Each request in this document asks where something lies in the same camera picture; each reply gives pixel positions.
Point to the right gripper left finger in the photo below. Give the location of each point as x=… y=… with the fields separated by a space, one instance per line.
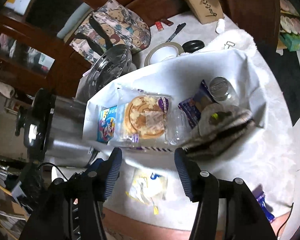
x=70 y=209

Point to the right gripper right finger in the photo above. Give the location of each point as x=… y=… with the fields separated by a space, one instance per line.
x=245 y=219

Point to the yellow bun packet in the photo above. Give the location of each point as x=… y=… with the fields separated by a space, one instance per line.
x=148 y=188

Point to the purple pastry packet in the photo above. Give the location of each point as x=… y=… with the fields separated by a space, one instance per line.
x=141 y=120

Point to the clear ribbed plastic jar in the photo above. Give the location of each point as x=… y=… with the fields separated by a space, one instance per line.
x=223 y=92

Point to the blue purple small packet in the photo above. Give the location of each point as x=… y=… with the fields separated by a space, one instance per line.
x=261 y=201

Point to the stainless steel cooker pot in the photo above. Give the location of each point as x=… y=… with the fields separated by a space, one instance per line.
x=53 y=131

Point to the blue cartoon bandage box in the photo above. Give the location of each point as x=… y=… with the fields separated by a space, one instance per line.
x=106 y=124

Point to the clear plastic packet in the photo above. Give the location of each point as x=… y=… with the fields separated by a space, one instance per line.
x=178 y=128

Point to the blue snack packet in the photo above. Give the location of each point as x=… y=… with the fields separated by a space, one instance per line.
x=193 y=106

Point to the white fabric storage bin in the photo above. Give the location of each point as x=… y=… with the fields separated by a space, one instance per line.
x=180 y=78

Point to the beige tape roll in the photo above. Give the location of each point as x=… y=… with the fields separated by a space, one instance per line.
x=163 y=52

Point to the black oval case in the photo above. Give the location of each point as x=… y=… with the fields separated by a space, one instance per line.
x=193 y=45

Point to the white fluffy towel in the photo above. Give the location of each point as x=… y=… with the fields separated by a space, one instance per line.
x=233 y=39

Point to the small white bottle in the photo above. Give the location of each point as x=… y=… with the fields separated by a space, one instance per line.
x=220 y=27

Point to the black marker pen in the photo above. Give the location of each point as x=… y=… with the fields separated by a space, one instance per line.
x=176 y=32

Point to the winnie the pooh tote bag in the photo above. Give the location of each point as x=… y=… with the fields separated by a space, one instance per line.
x=108 y=26

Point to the dark red lighter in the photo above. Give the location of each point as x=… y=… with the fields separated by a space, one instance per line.
x=167 y=22

